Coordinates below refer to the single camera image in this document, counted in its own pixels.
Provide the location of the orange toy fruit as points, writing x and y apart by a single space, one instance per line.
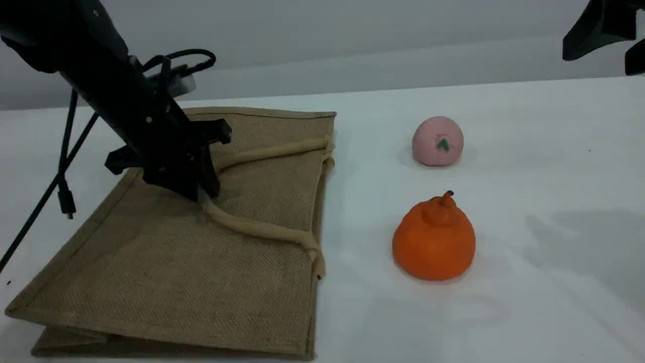
433 242

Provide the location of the pink toy peach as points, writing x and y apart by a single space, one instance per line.
437 141

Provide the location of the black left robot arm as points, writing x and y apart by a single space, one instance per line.
75 40

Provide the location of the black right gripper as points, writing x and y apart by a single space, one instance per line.
620 17

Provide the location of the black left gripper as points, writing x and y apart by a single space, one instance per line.
156 136

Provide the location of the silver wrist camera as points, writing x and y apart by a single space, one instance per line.
179 84

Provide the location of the brown jute bag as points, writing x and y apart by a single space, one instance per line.
151 272

